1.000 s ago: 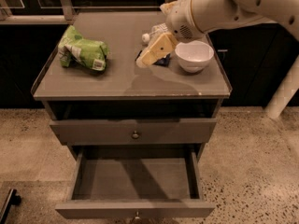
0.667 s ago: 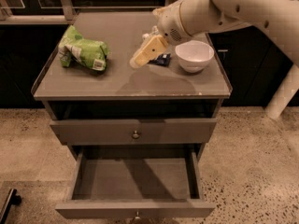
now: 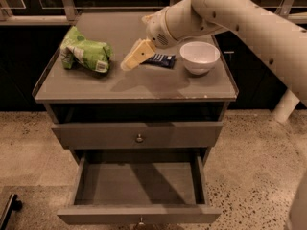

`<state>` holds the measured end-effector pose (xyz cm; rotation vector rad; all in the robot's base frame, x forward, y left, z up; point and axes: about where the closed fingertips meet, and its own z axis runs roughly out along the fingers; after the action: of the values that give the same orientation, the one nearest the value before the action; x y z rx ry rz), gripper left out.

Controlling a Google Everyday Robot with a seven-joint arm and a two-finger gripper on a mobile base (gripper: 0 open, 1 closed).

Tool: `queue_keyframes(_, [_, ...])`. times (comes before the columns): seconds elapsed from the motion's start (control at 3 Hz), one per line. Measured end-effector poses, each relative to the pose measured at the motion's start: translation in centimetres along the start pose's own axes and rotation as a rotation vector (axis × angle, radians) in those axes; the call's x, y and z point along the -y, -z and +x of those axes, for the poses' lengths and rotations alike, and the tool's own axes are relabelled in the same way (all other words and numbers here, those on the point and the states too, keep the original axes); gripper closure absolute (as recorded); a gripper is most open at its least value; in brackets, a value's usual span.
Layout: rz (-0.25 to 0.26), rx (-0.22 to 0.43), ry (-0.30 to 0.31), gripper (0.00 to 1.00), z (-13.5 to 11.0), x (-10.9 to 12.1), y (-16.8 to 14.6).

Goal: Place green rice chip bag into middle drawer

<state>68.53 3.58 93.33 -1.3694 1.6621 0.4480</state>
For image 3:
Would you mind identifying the white cylindrical post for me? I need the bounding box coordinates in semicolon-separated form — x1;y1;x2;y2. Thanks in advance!
272;89;299;123

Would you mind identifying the metal railing frame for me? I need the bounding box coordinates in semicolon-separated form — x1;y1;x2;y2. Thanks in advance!
0;0;307;26

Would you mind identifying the green rice chip bag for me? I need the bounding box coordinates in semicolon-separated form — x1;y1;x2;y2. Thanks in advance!
59;26;112;73

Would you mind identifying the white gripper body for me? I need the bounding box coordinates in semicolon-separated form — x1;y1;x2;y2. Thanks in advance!
142;7;177;49

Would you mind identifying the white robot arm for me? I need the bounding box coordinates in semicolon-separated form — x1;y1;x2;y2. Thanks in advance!
121;0;307;104

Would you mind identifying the white ceramic bowl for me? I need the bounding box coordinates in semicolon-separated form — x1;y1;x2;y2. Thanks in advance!
179;41;221;75

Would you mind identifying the closed grey upper drawer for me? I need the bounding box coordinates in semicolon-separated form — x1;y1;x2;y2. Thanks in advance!
52;122;223;150

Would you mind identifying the black object on floor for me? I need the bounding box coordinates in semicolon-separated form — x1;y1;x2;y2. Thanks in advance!
0;194;23;230

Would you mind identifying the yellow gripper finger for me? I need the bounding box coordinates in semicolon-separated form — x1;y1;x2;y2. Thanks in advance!
121;39;155;71
130;38;146;54

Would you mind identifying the grey drawer cabinet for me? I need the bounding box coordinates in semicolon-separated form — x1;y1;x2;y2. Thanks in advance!
32;11;240;166

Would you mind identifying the open grey middle drawer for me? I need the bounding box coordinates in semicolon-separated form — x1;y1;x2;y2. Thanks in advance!
58;153;221;225

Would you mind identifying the dark blue snack bar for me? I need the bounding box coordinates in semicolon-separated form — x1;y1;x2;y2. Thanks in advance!
144;54;176;69

